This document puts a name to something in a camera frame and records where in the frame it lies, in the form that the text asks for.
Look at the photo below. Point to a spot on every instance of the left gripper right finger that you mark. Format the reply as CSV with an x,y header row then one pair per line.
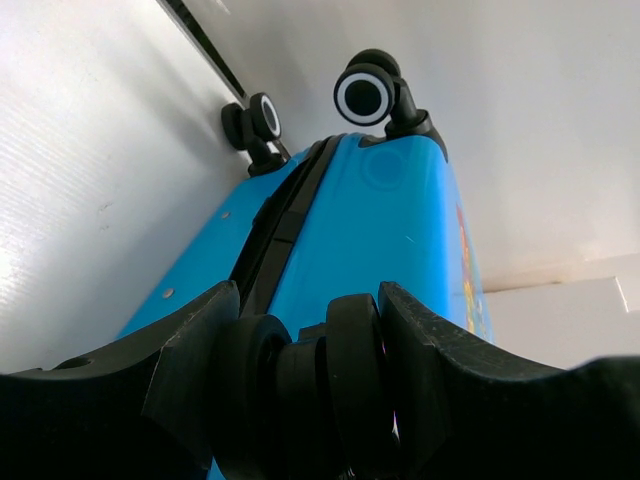
x,y
467,409

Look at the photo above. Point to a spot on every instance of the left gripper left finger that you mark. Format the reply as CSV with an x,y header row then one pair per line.
x,y
132,409

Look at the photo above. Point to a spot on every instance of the blue hard-shell suitcase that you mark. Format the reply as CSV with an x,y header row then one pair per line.
x,y
307,379

